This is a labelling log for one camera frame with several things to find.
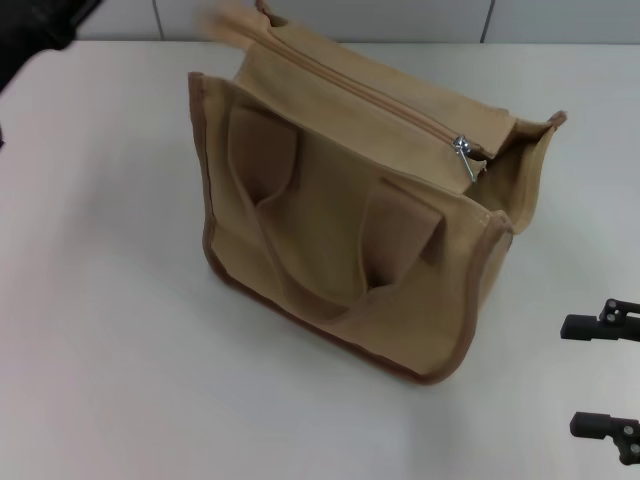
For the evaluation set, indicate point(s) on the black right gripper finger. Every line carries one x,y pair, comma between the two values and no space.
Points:
595,425
590,325

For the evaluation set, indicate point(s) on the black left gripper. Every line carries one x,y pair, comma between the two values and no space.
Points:
45,20

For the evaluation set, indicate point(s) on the khaki canvas food bag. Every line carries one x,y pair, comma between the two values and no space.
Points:
325,225

